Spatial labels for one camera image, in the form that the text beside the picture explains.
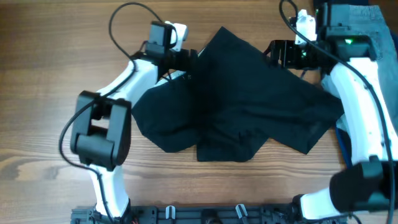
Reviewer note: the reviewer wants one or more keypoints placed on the black shorts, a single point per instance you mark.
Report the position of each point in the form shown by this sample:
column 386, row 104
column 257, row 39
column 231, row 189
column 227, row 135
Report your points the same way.
column 231, row 103

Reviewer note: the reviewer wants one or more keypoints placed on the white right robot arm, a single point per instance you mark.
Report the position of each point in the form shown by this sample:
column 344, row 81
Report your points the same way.
column 370, row 184

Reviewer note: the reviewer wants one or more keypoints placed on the light blue denim shorts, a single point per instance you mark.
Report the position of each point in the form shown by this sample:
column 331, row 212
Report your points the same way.
column 367, row 20

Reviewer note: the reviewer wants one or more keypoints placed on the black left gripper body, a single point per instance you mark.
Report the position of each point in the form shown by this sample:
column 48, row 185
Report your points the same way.
column 191, row 60

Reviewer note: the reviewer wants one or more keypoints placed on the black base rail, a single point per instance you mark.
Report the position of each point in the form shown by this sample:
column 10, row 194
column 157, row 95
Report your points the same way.
column 238, row 214

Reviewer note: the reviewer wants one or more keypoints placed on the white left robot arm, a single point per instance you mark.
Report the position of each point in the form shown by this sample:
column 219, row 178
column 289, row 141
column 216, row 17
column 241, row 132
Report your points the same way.
column 109, row 124

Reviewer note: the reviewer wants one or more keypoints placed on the blue garment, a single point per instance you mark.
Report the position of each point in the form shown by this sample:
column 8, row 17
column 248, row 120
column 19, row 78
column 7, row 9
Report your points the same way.
column 344, row 142

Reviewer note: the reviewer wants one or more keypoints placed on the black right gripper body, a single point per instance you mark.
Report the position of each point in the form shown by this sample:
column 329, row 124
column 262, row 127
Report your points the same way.
column 277, row 53

